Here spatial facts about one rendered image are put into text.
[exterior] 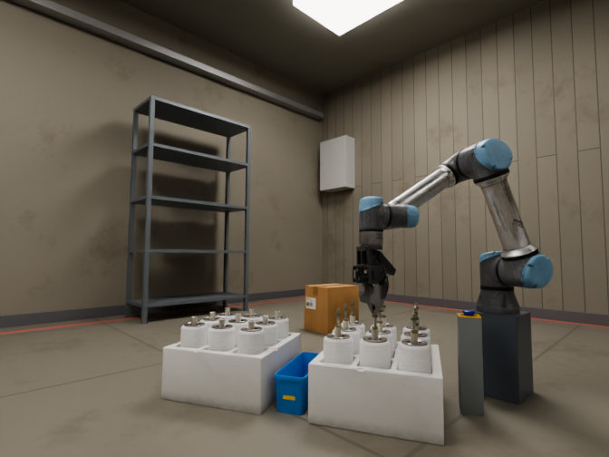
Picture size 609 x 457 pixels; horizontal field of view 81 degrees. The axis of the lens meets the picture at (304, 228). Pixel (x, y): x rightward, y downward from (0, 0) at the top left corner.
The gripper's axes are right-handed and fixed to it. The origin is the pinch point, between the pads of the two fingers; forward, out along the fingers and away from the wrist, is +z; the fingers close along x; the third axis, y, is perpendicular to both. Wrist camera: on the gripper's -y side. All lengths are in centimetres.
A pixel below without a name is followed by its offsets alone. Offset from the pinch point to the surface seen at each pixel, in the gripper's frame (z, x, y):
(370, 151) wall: -139, -191, -243
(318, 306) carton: 17, -101, -72
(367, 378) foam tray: 18.9, 2.8, 7.9
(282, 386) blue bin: 26.1, -24.0, 18.4
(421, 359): 13.0, 14.2, -2.7
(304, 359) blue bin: 25.3, -39.8, -5.6
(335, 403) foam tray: 27.2, -5.5, 12.6
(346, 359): 15.4, -5.6, 7.5
